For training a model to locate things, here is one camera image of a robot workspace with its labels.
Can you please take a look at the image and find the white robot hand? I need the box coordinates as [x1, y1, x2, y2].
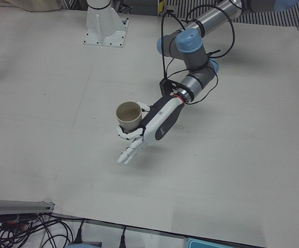
[116, 96, 186, 165]

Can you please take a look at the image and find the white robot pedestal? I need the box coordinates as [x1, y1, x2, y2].
[82, 0, 130, 50]

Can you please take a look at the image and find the black power strip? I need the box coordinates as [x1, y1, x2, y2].
[0, 213, 38, 227]

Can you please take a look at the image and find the grey ribbed grille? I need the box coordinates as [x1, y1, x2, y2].
[113, 0, 299, 28]

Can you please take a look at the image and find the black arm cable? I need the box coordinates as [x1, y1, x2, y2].
[160, 4, 236, 106]

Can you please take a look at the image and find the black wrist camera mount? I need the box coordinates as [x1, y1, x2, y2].
[159, 78, 182, 98]

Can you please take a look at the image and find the black floor cable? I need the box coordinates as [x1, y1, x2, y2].
[0, 213, 74, 248]

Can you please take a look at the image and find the beige cloth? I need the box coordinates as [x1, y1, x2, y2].
[17, 0, 65, 12]

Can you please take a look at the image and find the black cable with plug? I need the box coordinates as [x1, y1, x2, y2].
[119, 225, 128, 248]
[72, 219, 86, 244]

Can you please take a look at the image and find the single beige paper cup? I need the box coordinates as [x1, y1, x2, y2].
[115, 101, 143, 131]

